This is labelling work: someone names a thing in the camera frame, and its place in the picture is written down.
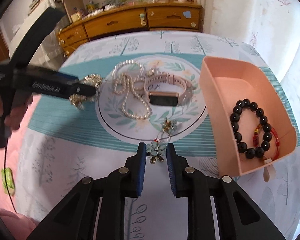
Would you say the gold sparkly brooch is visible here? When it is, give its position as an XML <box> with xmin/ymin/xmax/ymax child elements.
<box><xmin>69</xmin><ymin>74</ymin><xmax>103</xmax><ymax>109</ymax></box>

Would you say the white pearl necklace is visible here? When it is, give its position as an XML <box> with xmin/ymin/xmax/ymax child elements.
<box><xmin>111</xmin><ymin>60</ymin><xmax>153</xmax><ymax>120</ymax></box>

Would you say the teal flower brooch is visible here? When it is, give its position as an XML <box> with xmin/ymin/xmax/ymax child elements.
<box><xmin>146</xmin><ymin>138</ymin><xmax>167</xmax><ymax>164</ymax></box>

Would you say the pink strap smart watch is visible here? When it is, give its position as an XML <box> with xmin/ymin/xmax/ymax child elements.
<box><xmin>144</xmin><ymin>73</ymin><xmax>192</xmax><ymax>107</ymax></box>

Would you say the person's left hand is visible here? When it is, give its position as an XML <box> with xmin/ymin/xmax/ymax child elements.
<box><xmin>0</xmin><ymin>95</ymin><xmax>33</xmax><ymax>131</ymax></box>

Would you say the white lace covered furniture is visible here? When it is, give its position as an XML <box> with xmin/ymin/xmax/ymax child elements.
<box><xmin>8</xmin><ymin>0</ymin><xmax>70</xmax><ymax>70</ymax></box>

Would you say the wooden dresser with drawers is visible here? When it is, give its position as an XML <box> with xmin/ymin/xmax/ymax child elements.
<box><xmin>56</xmin><ymin>0</ymin><xmax>204</xmax><ymax>57</ymax></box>

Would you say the white price tag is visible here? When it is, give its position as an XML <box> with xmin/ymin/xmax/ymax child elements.
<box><xmin>263</xmin><ymin>158</ymin><xmax>276</xmax><ymax>183</ymax></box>

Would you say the green patterned object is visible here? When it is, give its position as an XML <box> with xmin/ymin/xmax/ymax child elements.
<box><xmin>1</xmin><ymin>167</ymin><xmax>15</xmax><ymax>196</ymax></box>

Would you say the pink plastic tray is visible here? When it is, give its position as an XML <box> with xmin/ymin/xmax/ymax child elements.
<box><xmin>199</xmin><ymin>56</ymin><xmax>297</xmax><ymax>176</ymax></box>

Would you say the small green flower brooch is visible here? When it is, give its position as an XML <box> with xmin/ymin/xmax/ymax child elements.
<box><xmin>158</xmin><ymin>118</ymin><xmax>178</xmax><ymax>141</ymax></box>

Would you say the red string bracelet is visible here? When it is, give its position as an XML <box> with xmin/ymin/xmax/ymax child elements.
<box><xmin>252</xmin><ymin>123</ymin><xmax>281</xmax><ymax>161</ymax></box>

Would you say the black cable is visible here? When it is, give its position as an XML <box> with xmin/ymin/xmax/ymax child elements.
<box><xmin>3</xmin><ymin>144</ymin><xmax>18</xmax><ymax>214</ymax></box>

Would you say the black bead bracelet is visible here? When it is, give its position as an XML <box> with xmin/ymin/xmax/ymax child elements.
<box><xmin>229</xmin><ymin>99</ymin><xmax>273</xmax><ymax>160</ymax></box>

